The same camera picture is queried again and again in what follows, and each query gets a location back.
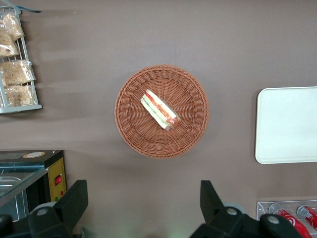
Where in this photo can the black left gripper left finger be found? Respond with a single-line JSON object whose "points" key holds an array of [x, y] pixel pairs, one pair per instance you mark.
{"points": [[69, 205]]}

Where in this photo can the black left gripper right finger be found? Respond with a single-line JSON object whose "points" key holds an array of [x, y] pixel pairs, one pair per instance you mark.
{"points": [[213, 213]]}

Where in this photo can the cream plastic tray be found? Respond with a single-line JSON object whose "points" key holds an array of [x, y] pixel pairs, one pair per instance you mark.
{"points": [[284, 124]]}

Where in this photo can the clear acrylic bottle rack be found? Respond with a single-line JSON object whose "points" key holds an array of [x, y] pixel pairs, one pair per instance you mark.
{"points": [[262, 210]]}

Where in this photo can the round brown wicker basket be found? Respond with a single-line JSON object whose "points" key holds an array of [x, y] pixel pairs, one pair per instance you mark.
{"points": [[188, 124]]}

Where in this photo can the wrapped triangle sandwich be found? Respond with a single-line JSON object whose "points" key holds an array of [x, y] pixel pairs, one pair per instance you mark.
{"points": [[158, 110]]}

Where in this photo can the clear bag of snacks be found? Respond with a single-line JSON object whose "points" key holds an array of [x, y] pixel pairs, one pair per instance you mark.
{"points": [[15, 73], [12, 27], [7, 47], [18, 95]]}

